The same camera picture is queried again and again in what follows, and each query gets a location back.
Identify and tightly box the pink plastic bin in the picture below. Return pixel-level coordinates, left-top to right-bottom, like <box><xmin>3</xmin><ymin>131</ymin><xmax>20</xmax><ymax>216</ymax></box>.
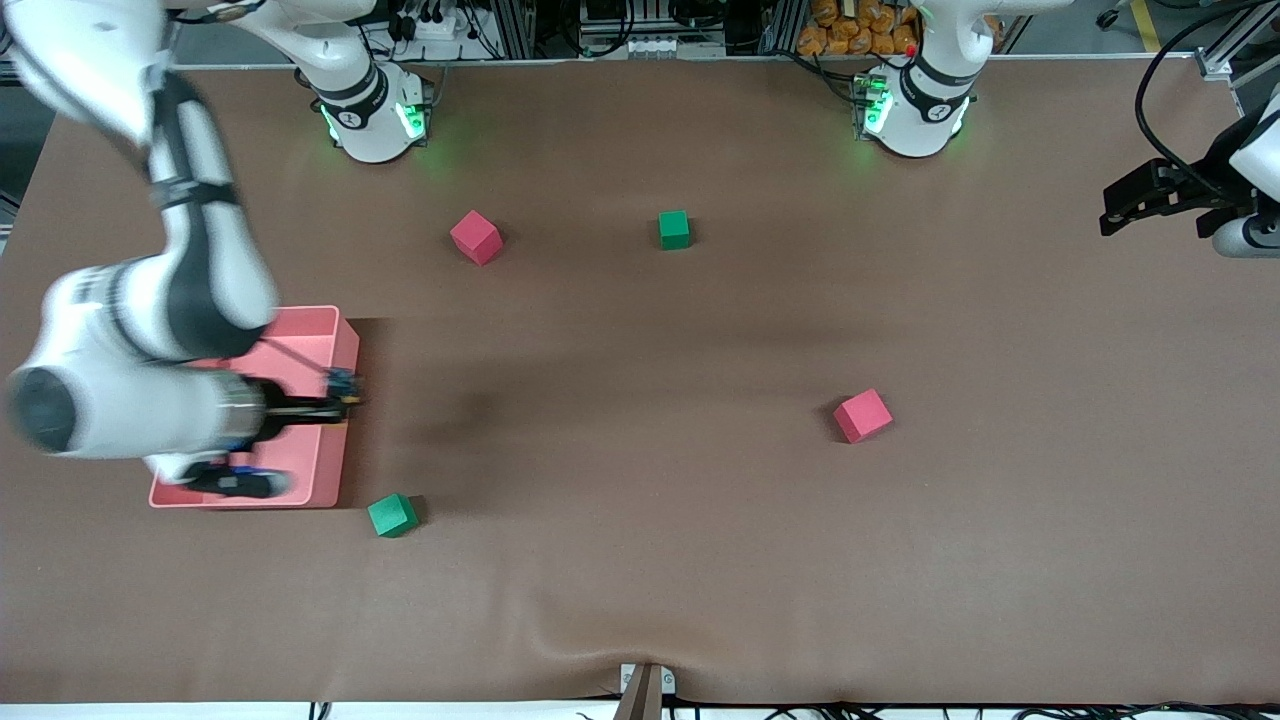
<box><xmin>149</xmin><ymin>306</ymin><xmax>360</xmax><ymax>510</ymax></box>

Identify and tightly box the pink foam cube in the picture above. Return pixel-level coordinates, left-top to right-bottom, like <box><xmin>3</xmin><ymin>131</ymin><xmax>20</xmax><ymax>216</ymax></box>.
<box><xmin>449</xmin><ymin>210</ymin><xmax>504</xmax><ymax>267</ymax></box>
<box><xmin>833</xmin><ymin>388</ymin><xmax>894</xmax><ymax>444</ymax></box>

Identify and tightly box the orange netted fruit bag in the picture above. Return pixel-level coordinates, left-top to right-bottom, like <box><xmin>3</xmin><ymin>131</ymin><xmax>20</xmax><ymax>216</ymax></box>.
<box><xmin>797</xmin><ymin>0</ymin><xmax>919</xmax><ymax>58</ymax></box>

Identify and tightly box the brown table cover sheet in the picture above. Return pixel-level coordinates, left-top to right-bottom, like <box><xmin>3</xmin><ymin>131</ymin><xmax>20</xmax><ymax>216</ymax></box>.
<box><xmin>0</xmin><ymin>55</ymin><xmax>1280</xmax><ymax>706</ymax></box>

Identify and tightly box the white power strip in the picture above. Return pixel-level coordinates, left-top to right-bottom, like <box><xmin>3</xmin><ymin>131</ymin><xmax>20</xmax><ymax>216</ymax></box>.
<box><xmin>395</xmin><ymin>8</ymin><xmax>471</xmax><ymax>43</ymax></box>

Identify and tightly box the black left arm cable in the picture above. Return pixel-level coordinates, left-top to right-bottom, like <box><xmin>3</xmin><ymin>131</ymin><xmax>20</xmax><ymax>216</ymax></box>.
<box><xmin>1135</xmin><ymin>0</ymin><xmax>1280</xmax><ymax>173</ymax></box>

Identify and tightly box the aluminium frame profile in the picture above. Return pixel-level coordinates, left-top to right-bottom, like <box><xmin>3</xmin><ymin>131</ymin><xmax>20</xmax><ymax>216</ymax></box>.
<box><xmin>1195</xmin><ymin>0</ymin><xmax>1280</xmax><ymax>81</ymax></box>

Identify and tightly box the grey metal clamp bracket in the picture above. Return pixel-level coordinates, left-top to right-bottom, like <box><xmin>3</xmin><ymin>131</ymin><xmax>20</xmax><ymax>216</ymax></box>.
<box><xmin>612</xmin><ymin>663</ymin><xmax>677</xmax><ymax>720</ymax></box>

